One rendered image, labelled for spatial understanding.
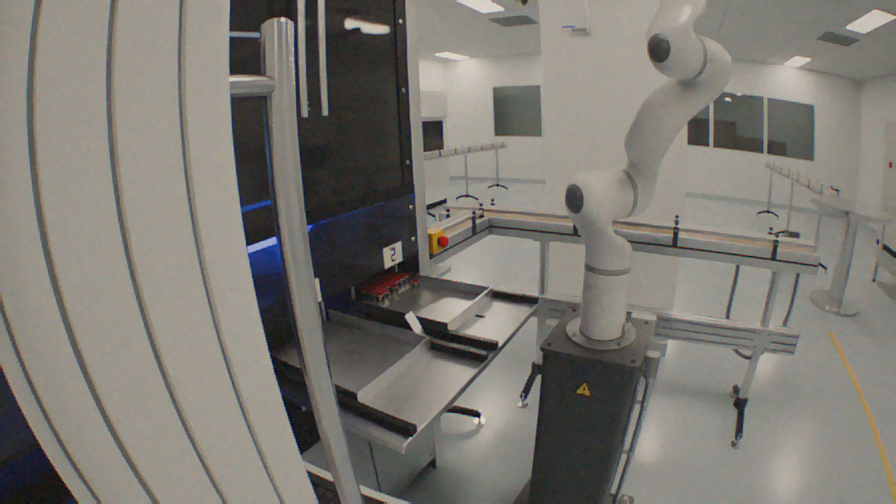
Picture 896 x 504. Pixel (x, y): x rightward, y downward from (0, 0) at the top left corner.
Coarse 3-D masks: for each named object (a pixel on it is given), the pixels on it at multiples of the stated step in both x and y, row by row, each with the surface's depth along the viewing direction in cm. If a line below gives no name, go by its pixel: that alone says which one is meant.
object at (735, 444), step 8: (736, 384) 184; (736, 392) 173; (736, 400) 164; (744, 400) 161; (736, 408) 163; (744, 408) 158; (736, 424) 154; (736, 432) 150; (736, 440) 149; (736, 448) 147
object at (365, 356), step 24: (336, 312) 113; (336, 336) 106; (360, 336) 105; (384, 336) 105; (408, 336) 101; (288, 360) 94; (336, 360) 94; (360, 360) 94; (384, 360) 94; (408, 360) 91; (336, 384) 79; (360, 384) 85; (384, 384) 84
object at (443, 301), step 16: (432, 288) 135; (448, 288) 133; (464, 288) 130; (480, 288) 127; (352, 304) 121; (368, 304) 117; (400, 304) 124; (416, 304) 123; (432, 304) 123; (448, 304) 122; (464, 304) 122; (480, 304) 119; (432, 320) 106; (448, 320) 113; (464, 320) 112
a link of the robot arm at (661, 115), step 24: (720, 48) 60; (720, 72) 61; (648, 96) 73; (672, 96) 70; (696, 96) 67; (648, 120) 73; (672, 120) 70; (624, 144) 82; (648, 144) 76; (624, 168) 91; (648, 168) 81; (648, 192) 88
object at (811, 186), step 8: (768, 168) 550; (776, 168) 496; (784, 168) 472; (784, 176) 451; (792, 176) 411; (800, 176) 381; (800, 184) 376; (808, 184) 343; (816, 184) 322; (816, 192) 318; (824, 192) 293
